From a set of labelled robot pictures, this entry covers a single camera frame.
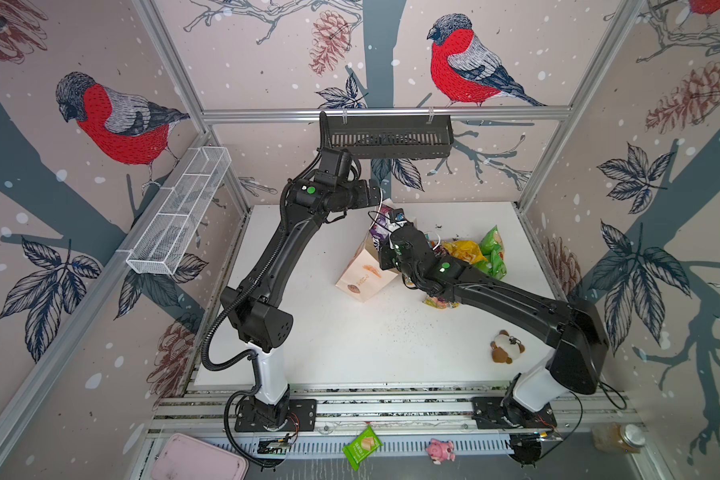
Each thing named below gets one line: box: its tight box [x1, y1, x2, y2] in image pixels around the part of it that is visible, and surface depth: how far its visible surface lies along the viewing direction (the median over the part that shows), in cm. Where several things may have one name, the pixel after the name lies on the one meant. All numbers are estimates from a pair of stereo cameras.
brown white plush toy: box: [490, 329, 525, 365], surface depth 83 cm
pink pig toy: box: [426, 438, 456, 465], surface depth 68 cm
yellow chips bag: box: [442, 240, 488, 265], surface depth 99 cm
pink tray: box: [151, 433, 250, 480], surface depth 68 cm
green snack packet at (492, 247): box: [473, 225, 507, 280], surface depth 96 cm
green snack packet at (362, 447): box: [342, 424, 383, 471], surface depth 70 cm
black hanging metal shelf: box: [319, 111, 455, 159], surface depth 98 cm
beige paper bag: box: [335, 232, 400, 303], surface depth 80 cm
